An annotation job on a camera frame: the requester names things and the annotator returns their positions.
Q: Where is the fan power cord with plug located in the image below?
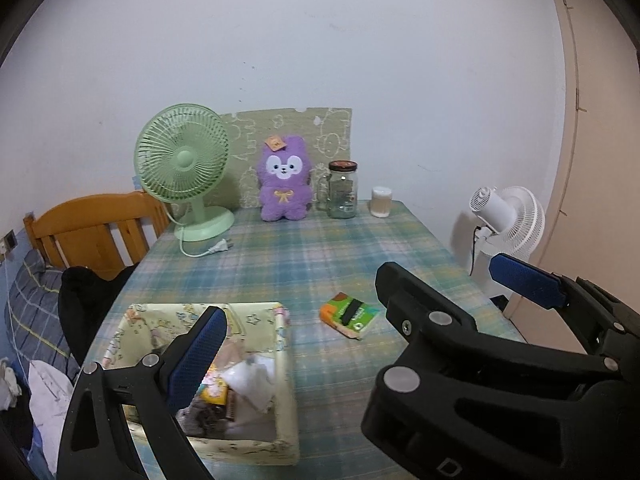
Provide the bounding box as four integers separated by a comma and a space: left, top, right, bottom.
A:
177, 226, 234, 259

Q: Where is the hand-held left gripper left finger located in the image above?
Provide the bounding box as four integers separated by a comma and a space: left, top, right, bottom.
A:
56, 305, 230, 480

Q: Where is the purple plush toy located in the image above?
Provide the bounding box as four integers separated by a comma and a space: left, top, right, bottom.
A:
255, 133, 315, 222

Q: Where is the blue plaid pillow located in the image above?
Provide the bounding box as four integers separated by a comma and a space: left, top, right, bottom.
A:
3, 248, 82, 372

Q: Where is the beige door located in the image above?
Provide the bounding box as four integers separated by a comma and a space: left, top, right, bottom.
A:
502, 0, 640, 347

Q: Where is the cotton swab container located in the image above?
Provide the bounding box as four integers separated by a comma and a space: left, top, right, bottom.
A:
370, 185, 393, 219

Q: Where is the white garment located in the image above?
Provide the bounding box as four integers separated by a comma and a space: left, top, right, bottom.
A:
26, 359, 77, 476

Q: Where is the green desk fan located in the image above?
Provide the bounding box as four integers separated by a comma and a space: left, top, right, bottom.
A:
132, 103, 236, 242

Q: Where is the green and orange packet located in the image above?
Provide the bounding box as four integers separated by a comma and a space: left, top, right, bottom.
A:
319, 291, 382, 341

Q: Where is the plaid tablecloth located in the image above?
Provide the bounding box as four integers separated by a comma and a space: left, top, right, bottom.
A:
81, 199, 527, 480

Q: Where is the yellow printed box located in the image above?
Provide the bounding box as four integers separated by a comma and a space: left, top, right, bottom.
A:
99, 301, 301, 466

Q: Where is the thin white cable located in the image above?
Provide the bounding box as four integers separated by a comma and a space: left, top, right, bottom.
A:
4, 259, 32, 377

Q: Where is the black garment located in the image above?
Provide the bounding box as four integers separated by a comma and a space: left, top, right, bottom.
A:
58, 263, 139, 367

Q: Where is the yellow snack packet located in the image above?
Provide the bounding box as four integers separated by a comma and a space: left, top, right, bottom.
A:
201, 364, 231, 407

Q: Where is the dark clothes pile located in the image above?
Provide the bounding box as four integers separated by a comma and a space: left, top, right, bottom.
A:
0, 394, 37, 453

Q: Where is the white cloth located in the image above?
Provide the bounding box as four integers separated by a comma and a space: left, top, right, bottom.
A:
220, 354, 279, 414
0, 364, 22, 412

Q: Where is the glass jar mug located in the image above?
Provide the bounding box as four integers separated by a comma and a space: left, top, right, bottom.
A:
315, 159, 360, 220

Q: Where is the white standing fan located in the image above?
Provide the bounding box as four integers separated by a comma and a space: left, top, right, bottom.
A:
467, 185, 546, 307

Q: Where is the black packet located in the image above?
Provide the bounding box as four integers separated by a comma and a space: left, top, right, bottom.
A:
179, 400, 227, 437

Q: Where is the crumpled white cloth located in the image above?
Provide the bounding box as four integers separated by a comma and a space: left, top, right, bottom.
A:
0, 364, 22, 412

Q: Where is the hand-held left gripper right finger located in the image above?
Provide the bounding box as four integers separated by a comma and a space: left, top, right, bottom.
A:
360, 252, 640, 480

